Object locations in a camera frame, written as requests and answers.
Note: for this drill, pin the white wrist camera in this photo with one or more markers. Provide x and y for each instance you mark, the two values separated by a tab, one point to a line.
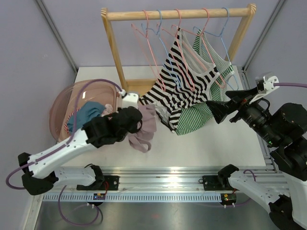
265	85
128	99

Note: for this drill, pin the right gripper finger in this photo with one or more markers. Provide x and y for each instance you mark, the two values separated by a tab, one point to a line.
220	110
241	94

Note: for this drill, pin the blue tank top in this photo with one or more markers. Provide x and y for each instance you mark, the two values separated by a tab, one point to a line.
87	112

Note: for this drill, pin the black white striped tank top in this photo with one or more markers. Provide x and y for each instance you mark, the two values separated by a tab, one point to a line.
169	103

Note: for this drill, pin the wooden clothes rack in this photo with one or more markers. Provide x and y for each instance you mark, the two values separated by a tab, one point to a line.
130	88

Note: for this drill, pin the red white striped tank top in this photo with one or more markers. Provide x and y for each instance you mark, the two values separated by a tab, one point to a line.
68	126

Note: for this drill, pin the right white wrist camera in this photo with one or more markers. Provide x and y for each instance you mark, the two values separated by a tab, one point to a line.
265	85

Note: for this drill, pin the mauve ribbed tank top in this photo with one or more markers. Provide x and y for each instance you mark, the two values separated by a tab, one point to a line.
141	140

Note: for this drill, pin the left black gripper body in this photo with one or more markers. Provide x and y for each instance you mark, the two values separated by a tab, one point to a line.
122	136

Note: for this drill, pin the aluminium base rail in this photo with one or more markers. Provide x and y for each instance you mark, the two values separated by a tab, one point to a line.
175	185

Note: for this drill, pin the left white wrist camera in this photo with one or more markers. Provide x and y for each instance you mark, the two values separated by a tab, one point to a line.
128	99

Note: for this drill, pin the pink hanger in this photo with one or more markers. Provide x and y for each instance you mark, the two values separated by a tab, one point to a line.
179	45
201	36
142	36

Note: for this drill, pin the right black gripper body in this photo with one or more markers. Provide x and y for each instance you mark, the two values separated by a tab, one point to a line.
253	114

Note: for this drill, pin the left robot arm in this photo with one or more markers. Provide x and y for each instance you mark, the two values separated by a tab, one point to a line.
43	171

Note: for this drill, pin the green white striped tank top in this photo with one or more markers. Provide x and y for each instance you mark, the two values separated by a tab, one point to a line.
196	116

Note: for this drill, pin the blue hanger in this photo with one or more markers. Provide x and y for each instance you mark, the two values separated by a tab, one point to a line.
226	51
165	48

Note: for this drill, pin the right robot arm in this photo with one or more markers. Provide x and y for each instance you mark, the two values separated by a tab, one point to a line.
283	131

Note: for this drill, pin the pink translucent plastic basket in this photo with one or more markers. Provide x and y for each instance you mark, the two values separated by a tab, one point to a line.
68	101

